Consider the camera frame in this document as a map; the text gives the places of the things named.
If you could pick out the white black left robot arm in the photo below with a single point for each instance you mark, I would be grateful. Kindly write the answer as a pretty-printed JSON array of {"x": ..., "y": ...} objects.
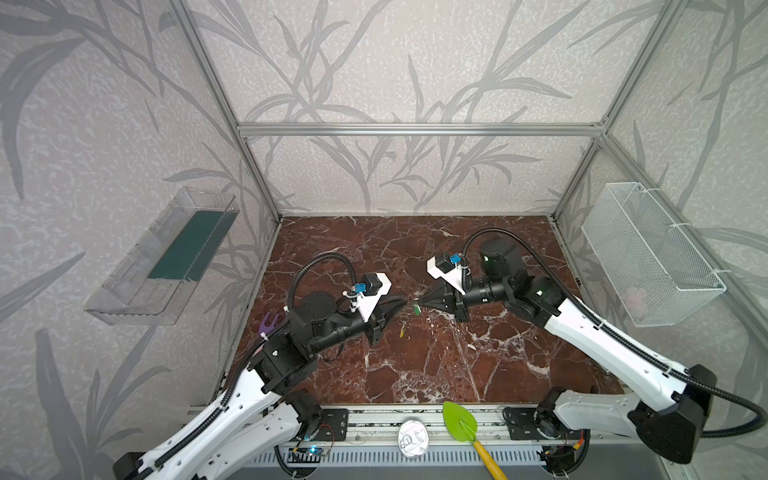
[{"x": 262, "y": 409}]

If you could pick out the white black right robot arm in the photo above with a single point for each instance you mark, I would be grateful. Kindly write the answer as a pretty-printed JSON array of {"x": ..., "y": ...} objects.
[{"x": 665, "y": 413}]

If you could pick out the round silver tin lid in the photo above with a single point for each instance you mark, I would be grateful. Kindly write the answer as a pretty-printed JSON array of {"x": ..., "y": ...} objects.
[{"x": 413, "y": 439}]

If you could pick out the purple toy rake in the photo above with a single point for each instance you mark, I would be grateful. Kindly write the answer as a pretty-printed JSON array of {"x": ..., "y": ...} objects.
[{"x": 270, "y": 322}]

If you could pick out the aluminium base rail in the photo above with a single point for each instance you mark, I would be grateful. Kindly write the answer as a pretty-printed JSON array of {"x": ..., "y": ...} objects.
[{"x": 372, "y": 442}]

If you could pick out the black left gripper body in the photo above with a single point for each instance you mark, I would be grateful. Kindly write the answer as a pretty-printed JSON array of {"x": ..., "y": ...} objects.
[{"x": 374, "y": 318}]

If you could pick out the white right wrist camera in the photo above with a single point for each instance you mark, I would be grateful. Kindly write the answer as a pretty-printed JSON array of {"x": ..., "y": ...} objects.
[{"x": 452, "y": 268}]

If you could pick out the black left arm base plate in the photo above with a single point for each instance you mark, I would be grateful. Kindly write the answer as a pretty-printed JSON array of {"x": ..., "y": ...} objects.
[{"x": 331, "y": 426}]

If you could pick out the pink object in basket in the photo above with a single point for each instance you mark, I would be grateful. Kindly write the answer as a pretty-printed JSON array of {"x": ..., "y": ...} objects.
[{"x": 635, "y": 302}]

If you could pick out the white wire mesh basket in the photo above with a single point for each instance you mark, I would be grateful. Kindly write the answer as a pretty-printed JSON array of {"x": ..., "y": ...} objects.
[{"x": 639, "y": 244}]

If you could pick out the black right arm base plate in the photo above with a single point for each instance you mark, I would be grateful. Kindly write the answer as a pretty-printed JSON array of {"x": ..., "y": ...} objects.
[{"x": 533, "y": 423}]

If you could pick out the green toy shovel yellow handle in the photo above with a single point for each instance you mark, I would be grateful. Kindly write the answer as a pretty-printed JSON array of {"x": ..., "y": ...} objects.
[{"x": 462, "y": 426}]

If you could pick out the clear plastic wall tray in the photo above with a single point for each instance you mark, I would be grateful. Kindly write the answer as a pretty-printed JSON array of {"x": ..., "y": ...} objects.
[{"x": 153, "y": 284}]

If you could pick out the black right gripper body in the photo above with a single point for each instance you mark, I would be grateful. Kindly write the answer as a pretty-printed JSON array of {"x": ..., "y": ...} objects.
[{"x": 455, "y": 299}]

